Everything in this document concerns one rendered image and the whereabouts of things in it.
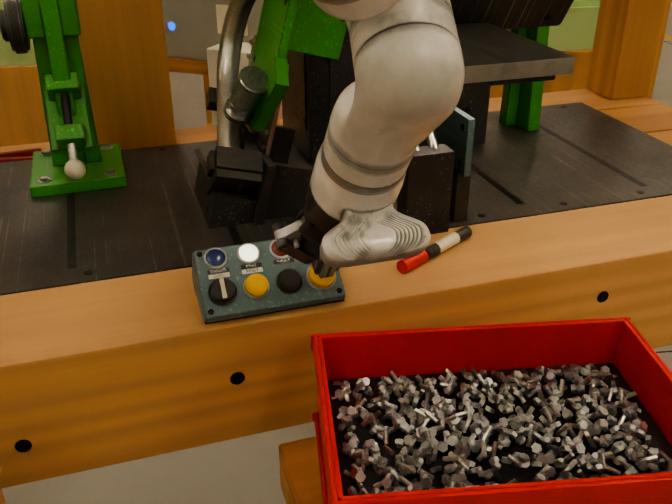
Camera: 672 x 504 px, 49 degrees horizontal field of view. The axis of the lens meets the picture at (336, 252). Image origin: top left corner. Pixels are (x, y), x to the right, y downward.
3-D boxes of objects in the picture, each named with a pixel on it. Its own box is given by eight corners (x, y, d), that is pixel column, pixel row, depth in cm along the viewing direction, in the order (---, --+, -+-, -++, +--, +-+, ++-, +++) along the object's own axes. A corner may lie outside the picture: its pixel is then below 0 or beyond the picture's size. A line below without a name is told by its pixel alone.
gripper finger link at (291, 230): (307, 203, 67) (321, 210, 68) (268, 226, 69) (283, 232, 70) (313, 226, 66) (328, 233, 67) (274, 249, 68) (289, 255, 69)
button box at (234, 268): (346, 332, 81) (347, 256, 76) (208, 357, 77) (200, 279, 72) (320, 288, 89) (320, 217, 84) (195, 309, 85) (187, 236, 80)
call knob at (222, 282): (237, 302, 76) (238, 297, 75) (212, 306, 75) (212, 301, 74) (232, 279, 77) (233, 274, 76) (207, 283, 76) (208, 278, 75)
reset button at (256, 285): (270, 295, 77) (271, 291, 76) (247, 299, 76) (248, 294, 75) (265, 275, 78) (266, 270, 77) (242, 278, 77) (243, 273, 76)
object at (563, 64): (571, 84, 81) (575, 56, 80) (436, 97, 77) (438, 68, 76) (426, 18, 114) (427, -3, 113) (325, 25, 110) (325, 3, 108)
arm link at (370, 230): (324, 272, 59) (337, 234, 54) (292, 156, 64) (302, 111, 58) (429, 255, 62) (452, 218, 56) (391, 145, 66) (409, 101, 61)
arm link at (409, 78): (418, 209, 57) (403, 117, 61) (488, 76, 44) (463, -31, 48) (329, 208, 56) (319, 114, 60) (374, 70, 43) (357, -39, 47)
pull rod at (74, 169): (87, 181, 101) (80, 141, 98) (66, 184, 100) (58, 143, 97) (86, 167, 105) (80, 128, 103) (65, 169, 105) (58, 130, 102)
